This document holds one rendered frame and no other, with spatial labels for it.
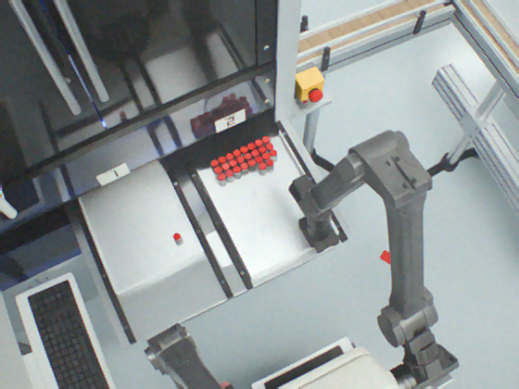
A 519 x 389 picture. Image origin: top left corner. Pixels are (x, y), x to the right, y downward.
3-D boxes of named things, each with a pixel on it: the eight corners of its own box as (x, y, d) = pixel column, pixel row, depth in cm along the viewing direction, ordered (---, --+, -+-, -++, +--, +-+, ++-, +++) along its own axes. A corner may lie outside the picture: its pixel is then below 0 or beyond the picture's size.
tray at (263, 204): (197, 173, 160) (196, 168, 157) (279, 135, 164) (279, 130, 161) (251, 279, 149) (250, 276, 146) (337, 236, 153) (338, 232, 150)
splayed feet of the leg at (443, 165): (395, 187, 253) (401, 175, 240) (477, 144, 260) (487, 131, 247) (403, 202, 250) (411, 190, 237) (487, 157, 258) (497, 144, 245)
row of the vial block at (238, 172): (218, 181, 159) (216, 174, 155) (274, 155, 162) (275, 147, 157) (221, 187, 158) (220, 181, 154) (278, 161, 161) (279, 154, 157)
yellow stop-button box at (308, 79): (289, 83, 161) (290, 69, 155) (310, 74, 163) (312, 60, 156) (301, 104, 159) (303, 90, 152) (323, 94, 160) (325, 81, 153)
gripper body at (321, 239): (320, 211, 146) (320, 197, 139) (340, 243, 141) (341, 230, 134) (297, 222, 144) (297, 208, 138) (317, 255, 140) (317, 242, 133)
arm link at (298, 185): (306, 209, 124) (339, 193, 126) (280, 171, 130) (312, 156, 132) (305, 234, 135) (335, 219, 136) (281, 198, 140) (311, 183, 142)
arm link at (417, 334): (414, 360, 107) (435, 346, 108) (402, 321, 103) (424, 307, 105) (391, 342, 115) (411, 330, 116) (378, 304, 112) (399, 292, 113)
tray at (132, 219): (75, 190, 159) (72, 185, 155) (156, 152, 163) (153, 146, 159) (118, 294, 148) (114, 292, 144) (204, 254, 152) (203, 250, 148)
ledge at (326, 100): (272, 84, 173) (272, 81, 171) (310, 69, 175) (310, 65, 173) (294, 119, 168) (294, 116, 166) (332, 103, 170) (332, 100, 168)
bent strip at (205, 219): (199, 222, 155) (196, 216, 149) (208, 218, 155) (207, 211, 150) (221, 268, 150) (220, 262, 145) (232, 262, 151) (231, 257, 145)
